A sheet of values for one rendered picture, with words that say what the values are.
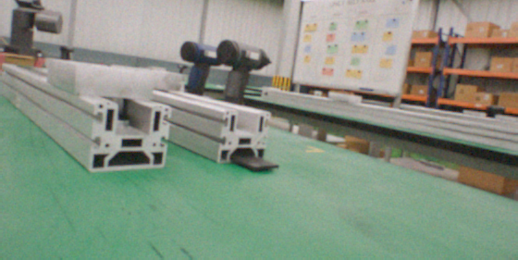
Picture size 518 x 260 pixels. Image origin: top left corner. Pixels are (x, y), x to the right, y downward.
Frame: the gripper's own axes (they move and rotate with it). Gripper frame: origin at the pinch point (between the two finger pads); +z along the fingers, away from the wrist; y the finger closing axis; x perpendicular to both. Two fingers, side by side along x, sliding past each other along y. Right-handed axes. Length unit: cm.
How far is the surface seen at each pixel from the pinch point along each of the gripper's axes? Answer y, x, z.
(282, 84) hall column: 623, 514, -7
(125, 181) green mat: -1, -89, 5
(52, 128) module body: -4, -66, 3
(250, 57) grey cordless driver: 36, -63, -14
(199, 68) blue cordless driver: 37, -40, -10
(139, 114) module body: 4, -80, -2
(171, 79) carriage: 23, -52, -7
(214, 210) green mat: 4, -100, 4
